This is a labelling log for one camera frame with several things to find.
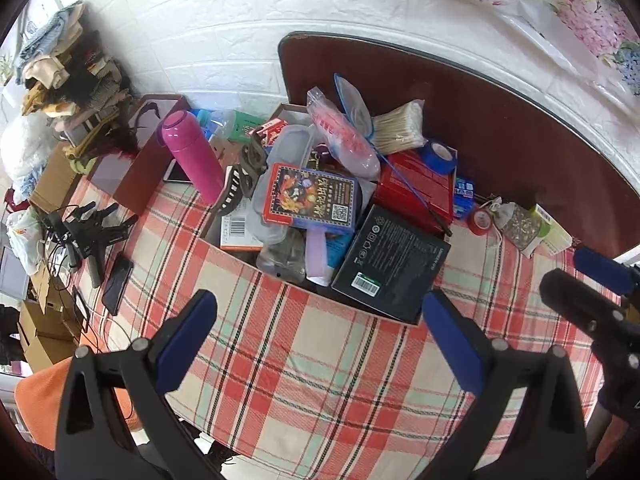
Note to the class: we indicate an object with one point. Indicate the black ribbed band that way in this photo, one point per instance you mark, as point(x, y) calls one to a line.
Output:
point(227, 195)

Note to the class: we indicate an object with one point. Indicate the red tape roll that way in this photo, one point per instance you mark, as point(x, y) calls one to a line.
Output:
point(475, 225)

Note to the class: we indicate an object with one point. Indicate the clear plastic container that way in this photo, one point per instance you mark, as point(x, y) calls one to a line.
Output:
point(292, 147)

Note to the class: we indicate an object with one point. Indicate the small blue packet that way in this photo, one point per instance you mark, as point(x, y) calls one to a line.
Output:
point(462, 195)

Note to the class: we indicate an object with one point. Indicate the pile of clothes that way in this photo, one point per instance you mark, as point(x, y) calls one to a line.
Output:
point(60, 70)

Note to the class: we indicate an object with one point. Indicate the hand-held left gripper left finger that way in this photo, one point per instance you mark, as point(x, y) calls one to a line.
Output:
point(187, 340)

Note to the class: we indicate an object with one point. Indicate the pink thermos bottle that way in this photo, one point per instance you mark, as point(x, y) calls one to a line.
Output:
point(192, 160)

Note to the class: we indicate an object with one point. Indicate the white printed medicine box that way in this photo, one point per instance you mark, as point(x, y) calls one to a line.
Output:
point(235, 225)

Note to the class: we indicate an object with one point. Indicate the person's right forearm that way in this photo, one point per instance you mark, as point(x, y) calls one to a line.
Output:
point(612, 440)

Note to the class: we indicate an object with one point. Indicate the orange cloth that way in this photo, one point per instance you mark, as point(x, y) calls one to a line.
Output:
point(40, 400)

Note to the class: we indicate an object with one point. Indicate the zip bag with pink contents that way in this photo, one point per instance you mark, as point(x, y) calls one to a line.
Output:
point(345, 135)

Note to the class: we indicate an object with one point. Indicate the white phone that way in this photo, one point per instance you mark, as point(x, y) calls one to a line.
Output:
point(175, 174)

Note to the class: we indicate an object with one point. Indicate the white bag red print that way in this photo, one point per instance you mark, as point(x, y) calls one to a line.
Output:
point(25, 245)

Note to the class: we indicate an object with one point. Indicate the clear bottle green label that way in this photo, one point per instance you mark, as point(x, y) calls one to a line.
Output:
point(235, 122)

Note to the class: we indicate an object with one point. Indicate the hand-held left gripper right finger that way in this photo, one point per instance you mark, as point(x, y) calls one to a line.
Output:
point(450, 340)

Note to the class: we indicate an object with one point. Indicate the colourful game card box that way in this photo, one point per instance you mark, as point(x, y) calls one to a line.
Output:
point(310, 195)

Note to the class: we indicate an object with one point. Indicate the brown cardboard carton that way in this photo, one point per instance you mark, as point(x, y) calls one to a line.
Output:
point(55, 182)

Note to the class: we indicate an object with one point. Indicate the black phone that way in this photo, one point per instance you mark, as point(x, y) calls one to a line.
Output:
point(117, 285)

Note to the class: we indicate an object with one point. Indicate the brown paper gift bag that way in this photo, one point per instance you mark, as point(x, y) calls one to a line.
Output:
point(135, 180)

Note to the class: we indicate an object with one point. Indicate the stack of cardboard cartons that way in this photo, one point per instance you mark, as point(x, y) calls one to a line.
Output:
point(45, 340)

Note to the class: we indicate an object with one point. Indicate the mesh sachet bag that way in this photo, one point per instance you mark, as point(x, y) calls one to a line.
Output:
point(520, 225)

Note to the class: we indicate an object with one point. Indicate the blue tape roll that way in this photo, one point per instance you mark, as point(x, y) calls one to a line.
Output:
point(427, 160)

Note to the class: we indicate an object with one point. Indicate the black box with barcode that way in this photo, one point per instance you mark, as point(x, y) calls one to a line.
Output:
point(395, 255)

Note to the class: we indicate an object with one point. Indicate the white green box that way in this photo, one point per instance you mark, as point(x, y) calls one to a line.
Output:
point(555, 235)

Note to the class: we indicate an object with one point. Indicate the white plastic bag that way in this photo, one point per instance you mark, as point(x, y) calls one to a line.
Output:
point(22, 145)

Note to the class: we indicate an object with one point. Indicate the red plaid tablecloth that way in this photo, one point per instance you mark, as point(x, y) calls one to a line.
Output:
point(325, 360)

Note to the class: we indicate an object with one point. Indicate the red blue card box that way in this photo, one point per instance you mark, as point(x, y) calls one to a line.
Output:
point(272, 132)

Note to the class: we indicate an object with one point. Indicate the dark red wooden board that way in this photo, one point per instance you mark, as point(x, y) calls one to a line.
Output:
point(500, 125)

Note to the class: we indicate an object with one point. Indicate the floral cloth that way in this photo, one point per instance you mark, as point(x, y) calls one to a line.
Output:
point(590, 20)

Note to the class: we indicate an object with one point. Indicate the thin blue stick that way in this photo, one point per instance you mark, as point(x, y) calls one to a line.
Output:
point(410, 185)

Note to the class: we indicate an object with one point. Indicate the clear crumpled plastic bag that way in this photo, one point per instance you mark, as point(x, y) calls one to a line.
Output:
point(280, 257)

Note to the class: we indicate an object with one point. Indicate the brown cardboard box container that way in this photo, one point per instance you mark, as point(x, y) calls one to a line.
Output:
point(290, 108)

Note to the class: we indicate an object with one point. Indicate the bundle of cotton swabs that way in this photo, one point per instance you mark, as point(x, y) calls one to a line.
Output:
point(400, 127)

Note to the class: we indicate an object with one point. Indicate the black hand-held device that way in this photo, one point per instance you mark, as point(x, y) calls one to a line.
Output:
point(85, 235)

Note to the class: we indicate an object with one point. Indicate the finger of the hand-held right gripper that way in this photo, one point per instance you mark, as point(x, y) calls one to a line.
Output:
point(575, 300)
point(605, 270)

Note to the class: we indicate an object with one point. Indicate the dark red fluffy item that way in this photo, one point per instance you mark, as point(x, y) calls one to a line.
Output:
point(122, 142)

